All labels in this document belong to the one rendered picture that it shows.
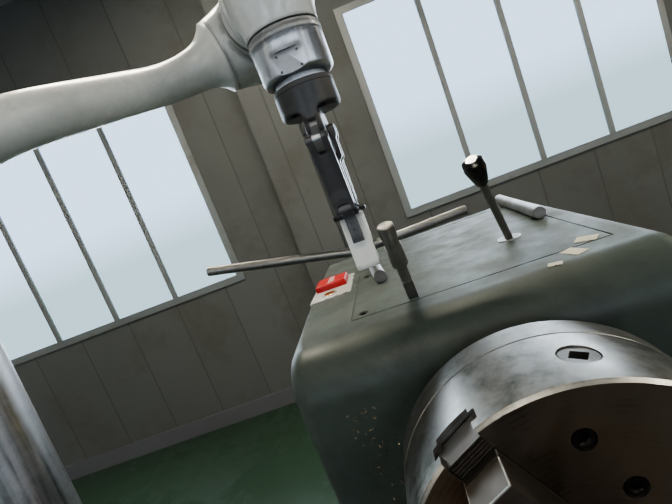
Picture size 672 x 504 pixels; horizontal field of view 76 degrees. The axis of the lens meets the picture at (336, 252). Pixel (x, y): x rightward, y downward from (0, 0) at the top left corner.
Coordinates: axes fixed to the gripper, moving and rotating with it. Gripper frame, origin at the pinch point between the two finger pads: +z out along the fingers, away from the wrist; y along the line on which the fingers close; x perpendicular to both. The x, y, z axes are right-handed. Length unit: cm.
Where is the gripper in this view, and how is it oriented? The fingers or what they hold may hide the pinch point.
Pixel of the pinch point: (360, 239)
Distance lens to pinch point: 54.6
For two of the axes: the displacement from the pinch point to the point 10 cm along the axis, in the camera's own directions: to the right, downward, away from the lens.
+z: 3.6, 9.2, 1.4
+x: 9.3, -3.3, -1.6
